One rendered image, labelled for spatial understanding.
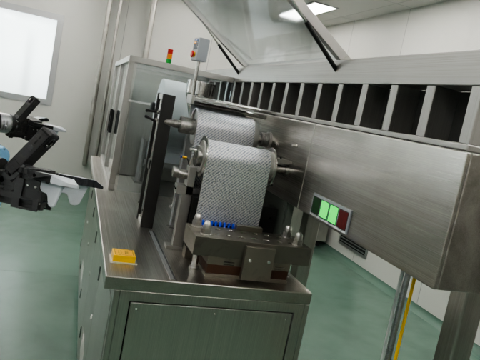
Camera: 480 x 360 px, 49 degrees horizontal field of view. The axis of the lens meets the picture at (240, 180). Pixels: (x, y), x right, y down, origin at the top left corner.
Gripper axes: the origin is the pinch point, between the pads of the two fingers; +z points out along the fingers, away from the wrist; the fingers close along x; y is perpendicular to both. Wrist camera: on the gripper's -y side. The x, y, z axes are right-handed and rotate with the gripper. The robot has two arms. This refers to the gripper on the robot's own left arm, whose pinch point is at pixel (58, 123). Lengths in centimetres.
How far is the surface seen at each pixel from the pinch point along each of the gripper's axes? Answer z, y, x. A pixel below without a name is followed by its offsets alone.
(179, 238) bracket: 17, 21, 67
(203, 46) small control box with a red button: 48, -47, 18
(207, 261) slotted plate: 7, 16, 92
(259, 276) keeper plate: 20, 17, 103
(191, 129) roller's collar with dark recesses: 29, -15, 45
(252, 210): 32, 3, 83
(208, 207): 19, 5, 75
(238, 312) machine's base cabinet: 13, 28, 105
